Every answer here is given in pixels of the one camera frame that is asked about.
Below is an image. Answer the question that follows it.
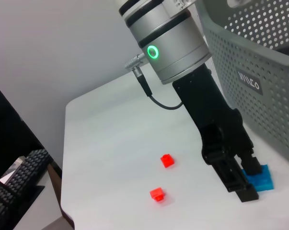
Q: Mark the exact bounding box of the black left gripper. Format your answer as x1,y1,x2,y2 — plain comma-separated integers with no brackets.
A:
172,64,263,203

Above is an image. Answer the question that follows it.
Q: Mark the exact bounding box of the small orange square brick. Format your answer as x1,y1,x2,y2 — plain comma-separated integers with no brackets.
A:
160,153,177,169

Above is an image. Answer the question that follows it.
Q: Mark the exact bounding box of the black computer monitor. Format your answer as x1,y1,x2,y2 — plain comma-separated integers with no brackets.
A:
0,78,45,185

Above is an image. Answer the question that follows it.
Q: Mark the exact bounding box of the black monitor stand base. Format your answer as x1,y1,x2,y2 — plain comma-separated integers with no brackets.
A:
12,185,46,218

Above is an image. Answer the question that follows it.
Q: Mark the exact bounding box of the blue square building brick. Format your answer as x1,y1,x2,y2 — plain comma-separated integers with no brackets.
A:
241,162,275,192

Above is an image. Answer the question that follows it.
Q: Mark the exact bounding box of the grey perforated storage basket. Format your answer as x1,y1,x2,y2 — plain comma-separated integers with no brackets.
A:
201,0,289,163

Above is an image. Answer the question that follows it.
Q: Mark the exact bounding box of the black computer keyboard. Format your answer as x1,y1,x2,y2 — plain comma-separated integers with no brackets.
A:
0,148,51,225

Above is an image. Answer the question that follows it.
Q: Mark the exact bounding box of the small orange sloped brick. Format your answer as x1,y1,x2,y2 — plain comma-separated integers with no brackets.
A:
149,186,168,202

